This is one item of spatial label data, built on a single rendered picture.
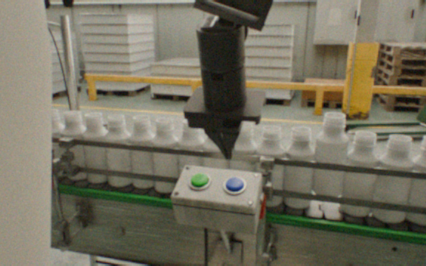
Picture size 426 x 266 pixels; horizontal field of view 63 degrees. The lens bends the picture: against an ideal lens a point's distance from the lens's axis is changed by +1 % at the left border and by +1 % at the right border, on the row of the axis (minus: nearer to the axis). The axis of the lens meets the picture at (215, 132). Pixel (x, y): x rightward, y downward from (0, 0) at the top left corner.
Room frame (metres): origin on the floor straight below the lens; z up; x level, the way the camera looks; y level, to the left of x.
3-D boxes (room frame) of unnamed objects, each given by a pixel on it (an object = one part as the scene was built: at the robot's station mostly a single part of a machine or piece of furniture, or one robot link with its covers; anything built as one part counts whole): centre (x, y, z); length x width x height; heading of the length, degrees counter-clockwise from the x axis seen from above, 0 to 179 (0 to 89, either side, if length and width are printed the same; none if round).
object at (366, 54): (4.92, -2.02, 0.55); 0.40 x 0.34 x 1.10; 75
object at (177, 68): (6.80, 0.55, 0.33); 1.25 x 1.03 x 0.66; 163
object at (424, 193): (0.60, -0.40, 1.08); 0.06 x 0.06 x 0.17
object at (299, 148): (0.66, -0.17, 1.08); 0.06 x 0.06 x 0.17
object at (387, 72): (5.90, -3.36, 0.51); 1.26 x 1.08 x 1.02; 165
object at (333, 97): (6.19, -2.11, 0.16); 1.23 x 1.02 x 0.31; 163
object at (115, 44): (7.28, 1.93, 0.76); 1.25 x 1.03 x 1.52; 167
